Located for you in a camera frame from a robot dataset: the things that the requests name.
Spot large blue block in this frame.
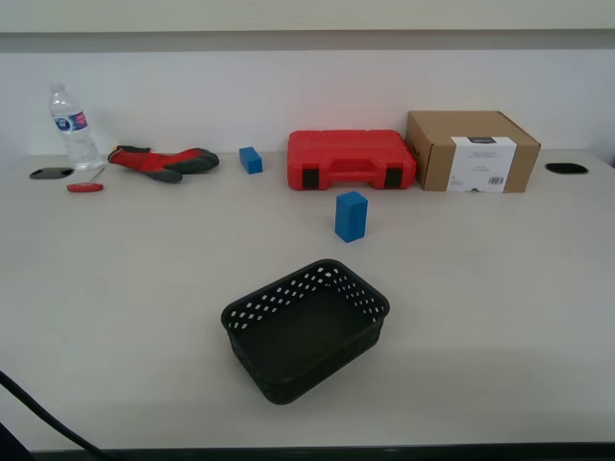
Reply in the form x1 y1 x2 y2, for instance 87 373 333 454
333 190 370 243

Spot small blue block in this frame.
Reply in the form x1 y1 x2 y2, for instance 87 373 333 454
238 146 264 175

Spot black plastic mesh basket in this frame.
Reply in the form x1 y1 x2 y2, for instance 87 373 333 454
220 258 391 406

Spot red plastic tool case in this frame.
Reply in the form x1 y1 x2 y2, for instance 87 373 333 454
286 129 418 191

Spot red grey work glove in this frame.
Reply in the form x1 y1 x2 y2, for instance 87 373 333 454
125 162 185 184
107 145 221 174

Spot brown cardboard box white label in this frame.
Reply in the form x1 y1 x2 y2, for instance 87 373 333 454
405 109 542 194

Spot clear plastic water bottle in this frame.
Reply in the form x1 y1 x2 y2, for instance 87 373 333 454
48 83 104 172

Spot red T-handle hex key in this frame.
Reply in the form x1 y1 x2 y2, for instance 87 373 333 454
65 166 106 194

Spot black desk cable grommet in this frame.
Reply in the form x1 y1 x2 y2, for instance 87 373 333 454
544 161 590 175
29 166 75 181

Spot black cable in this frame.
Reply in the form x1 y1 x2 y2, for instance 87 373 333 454
0 370 119 461

